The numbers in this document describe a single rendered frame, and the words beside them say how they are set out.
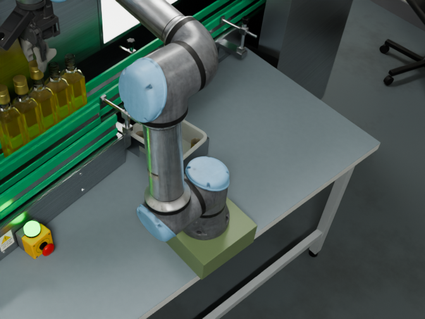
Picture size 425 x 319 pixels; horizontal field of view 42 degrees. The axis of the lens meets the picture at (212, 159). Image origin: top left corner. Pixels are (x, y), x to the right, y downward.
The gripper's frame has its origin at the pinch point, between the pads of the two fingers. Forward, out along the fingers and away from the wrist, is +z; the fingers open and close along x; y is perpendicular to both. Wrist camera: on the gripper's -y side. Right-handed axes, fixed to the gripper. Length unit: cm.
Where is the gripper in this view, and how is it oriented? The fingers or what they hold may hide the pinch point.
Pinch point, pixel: (35, 66)
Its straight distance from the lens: 160.3
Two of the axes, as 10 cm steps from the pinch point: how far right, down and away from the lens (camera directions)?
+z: -0.9, 6.8, 7.3
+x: -7.9, -4.9, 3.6
